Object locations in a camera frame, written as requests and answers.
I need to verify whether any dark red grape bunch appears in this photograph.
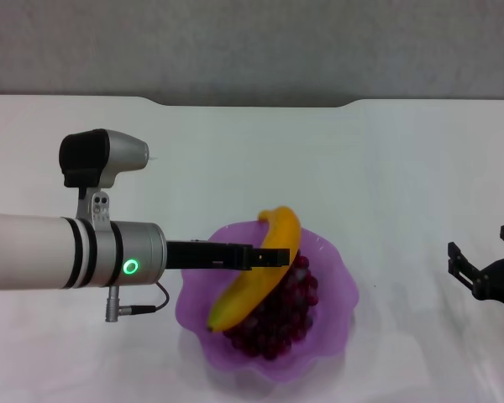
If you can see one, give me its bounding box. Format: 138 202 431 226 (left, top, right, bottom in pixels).
224 254 320 361

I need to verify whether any grey cable with metal plug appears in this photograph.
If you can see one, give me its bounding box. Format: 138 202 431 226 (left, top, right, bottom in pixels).
105 281 171 323

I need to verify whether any purple scalloped plastic bowl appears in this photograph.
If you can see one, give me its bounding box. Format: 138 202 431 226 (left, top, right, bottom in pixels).
175 220 360 384

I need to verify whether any yellow banana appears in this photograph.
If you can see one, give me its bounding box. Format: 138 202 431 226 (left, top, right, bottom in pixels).
205 205 302 333

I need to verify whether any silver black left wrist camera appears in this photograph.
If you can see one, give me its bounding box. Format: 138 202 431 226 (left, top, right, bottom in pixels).
58 128 159 232

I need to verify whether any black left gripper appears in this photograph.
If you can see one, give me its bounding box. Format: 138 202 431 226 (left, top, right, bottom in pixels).
165 238 291 272

